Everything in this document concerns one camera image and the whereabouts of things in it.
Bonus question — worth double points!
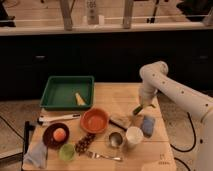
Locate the green pepper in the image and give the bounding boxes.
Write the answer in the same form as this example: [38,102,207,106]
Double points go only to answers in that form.
[132,103,157,116]

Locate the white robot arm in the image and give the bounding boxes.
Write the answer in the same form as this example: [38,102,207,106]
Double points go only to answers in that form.
[139,61,213,171]

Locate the white paper cup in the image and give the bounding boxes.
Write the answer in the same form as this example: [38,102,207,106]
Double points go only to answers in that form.
[125,126,143,147]

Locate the small metal cup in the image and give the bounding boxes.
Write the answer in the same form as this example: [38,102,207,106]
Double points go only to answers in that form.
[109,132,123,148]

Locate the small green cup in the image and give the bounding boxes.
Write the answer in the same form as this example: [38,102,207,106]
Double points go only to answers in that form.
[59,144,75,161]

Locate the orange bowl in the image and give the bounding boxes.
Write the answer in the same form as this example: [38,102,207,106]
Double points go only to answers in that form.
[80,108,109,134]

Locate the yellow corn piece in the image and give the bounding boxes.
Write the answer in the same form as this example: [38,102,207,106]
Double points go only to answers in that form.
[75,93,86,106]

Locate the silver fork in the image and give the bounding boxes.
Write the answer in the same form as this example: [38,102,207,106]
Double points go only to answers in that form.
[86,151,123,162]

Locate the brown grape bunch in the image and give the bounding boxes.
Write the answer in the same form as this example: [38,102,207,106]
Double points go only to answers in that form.
[75,133,96,155]

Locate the green plastic tray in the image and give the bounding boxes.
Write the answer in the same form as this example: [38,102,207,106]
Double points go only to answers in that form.
[40,76,94,111]

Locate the orange fruit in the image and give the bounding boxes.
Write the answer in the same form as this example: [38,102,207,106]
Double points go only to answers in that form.
[53,128,66,142]

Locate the black table clamp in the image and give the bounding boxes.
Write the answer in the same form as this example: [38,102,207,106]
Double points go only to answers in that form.
[22,121,35,155]

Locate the blue grey cloth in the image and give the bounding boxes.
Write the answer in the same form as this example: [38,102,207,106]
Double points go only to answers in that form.
[23,141,47,169]

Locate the black cable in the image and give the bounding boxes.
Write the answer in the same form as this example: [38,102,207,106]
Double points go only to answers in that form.
[170,112,198,171]

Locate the white handled utensil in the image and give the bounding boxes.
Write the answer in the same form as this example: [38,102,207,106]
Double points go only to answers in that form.
[38,114,81,124]

